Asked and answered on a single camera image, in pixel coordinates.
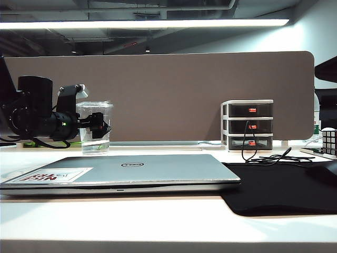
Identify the long ceiling light strip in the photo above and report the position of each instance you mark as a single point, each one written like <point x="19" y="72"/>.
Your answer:
<point x="144" y="23"/>

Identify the dark translucent organizer drawer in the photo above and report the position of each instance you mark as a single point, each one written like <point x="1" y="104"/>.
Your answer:
<point x="259" y="127"/>
<point x="258" y="143"/>
<point x="250" y="110"/>

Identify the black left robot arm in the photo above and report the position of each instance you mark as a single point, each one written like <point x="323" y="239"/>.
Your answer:
<point x="31" y="105"/>

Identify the clear plastic Starbucks cup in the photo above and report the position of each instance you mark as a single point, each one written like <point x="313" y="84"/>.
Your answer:
<point x="96" y="143"/>

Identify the clear bottle with green label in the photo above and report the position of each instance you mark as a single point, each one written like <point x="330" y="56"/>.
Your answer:
<point x="316" y="118"/>

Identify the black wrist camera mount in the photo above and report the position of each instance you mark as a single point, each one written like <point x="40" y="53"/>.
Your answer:
<point x="67" y="97"/>

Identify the black mouse pad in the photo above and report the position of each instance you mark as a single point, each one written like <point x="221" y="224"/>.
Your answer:
<point x="279" y="187"/>

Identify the green flat item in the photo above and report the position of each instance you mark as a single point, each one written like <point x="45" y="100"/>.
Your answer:
<point x="30" y="144"/>

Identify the silver Dell laptop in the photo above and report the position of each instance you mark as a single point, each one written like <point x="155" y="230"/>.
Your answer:
<point x="131" y="171"/>

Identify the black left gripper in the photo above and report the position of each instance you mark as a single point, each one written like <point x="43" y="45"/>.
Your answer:
<point x="64" y="126"/>

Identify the small three-drawer organizer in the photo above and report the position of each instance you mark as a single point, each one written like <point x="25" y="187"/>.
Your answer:
<point x="224" y="124"/>

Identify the black computer mouse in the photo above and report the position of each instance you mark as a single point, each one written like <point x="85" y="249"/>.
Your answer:
<point x="323" y="171"/>

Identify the black equipment beside partition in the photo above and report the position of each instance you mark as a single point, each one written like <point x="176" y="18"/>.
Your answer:
<point x="327" y="108"/>

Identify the black Rubik's cube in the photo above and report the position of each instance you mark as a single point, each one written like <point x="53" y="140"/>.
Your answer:
<point x="329" y="141"/>

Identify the silver rail under partition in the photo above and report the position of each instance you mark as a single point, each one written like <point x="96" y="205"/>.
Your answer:
<point x="155" y="143"/>

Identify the white keyboard with green keys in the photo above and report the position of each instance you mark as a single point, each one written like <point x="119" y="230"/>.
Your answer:
<point x="312" y="151"/>

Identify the brown desk partition panel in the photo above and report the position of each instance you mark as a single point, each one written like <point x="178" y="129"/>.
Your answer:
<point x="184" y="97"/>

